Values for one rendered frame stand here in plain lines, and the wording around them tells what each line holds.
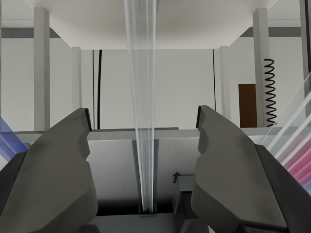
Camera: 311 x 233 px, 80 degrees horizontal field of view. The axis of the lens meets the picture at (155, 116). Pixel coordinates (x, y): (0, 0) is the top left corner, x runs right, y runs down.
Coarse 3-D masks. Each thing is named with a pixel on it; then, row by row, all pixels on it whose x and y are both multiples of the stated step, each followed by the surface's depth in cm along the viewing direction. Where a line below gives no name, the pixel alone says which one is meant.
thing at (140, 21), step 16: (128, 0) 8; (144, 0) 8; (128, 16) 8; (144, 16) 8; (128, 32) 9; (144, 32) 9; (128, 48) 9; (144, 48) 9; (144, 64) 10; (144, 80) 11; (144, 96) 11; (144, 112) 12; (144, 128) 14; (144, 144) 15; (144, 160) 17; (144, 176) 19; (144, 192) 22; (144, 208) 25
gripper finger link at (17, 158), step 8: (24, 152) 8; (16, 160) 8; (8, 168) 7; (16, 168) 7; (0, 176) 7; (8, 176) 7; (16, 176) 7; (0, 184) 7; (8, 184) 7; (0, 192) 6; (8, 192) 6; (0, 200) 6; (0, 208) 6
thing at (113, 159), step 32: (160, 128) 22; (256, 128) 17; (0, 160) 18; (96, 160) 18; (128, 160) 19; (160, 160) 19; (192, 160) 19; (96, 192) 24; (128, 192) 24; (160, 192) 25
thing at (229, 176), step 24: (216, 120) 10; (216, 144) 8; (240, 144) 8; (216, 168) 7; (240, 168) 7; (192, 192) 8; (216, 192) 6; (240, 192) 6; (264, 192) 6; (216, 216) 6; (240, 216) 6; (264, 216) 6
